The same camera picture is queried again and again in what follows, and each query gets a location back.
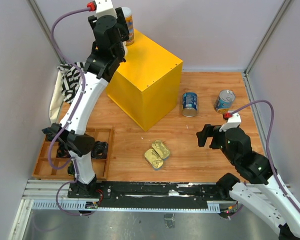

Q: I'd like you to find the tall can mixed beans label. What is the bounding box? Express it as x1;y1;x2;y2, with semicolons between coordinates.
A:
122;7;134;46

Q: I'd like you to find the blue short can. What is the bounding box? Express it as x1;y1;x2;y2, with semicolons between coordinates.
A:
182;92;198;117

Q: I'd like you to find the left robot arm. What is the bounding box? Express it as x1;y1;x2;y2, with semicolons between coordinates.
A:
46;2;129;198

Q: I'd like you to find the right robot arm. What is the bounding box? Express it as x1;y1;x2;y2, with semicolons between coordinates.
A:
196;124;300;240

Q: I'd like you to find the corn can with pull tab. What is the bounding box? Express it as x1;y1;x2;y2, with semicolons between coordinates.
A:
214;89;235;114

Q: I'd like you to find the gold sardine tin upper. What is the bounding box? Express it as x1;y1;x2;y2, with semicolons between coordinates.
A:
151;140;170;160

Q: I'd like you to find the gold sardine tin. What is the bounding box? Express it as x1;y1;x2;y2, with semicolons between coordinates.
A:
151;140;170;160
144;148;164;170

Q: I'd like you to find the striped black white cloth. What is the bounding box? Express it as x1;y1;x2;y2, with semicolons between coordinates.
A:
58;64;82;104

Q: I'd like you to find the gold sardine tin lower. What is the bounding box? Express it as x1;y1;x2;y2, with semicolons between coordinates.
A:
144;148;164;170

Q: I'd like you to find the yellow cabinet box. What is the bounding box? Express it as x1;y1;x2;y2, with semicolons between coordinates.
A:
106;30;183;132

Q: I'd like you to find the cream canvas bag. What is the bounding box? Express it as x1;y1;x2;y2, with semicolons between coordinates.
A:
49;71;64;124

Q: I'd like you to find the dark patterned rolled cloth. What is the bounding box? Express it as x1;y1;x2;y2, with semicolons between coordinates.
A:
42;127;54;142

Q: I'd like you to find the wooden compartment tray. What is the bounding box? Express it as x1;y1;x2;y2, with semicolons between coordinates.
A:
32;128;114;181

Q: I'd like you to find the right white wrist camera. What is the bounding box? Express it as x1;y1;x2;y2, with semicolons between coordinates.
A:
219;112;241;132

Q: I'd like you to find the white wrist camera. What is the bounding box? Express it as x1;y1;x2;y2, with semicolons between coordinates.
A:
219;112;241;132
87;0;117;18

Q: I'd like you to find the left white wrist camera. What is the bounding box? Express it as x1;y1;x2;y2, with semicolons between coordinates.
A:
87;0;117;18

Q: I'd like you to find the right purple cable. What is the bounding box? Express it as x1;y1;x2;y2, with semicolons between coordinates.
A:
229;99;300;226

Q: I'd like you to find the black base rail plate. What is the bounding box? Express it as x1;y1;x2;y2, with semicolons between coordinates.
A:
68;181;234;209

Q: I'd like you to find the black coiled strap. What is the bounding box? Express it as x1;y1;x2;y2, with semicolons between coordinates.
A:
91;140;109;160

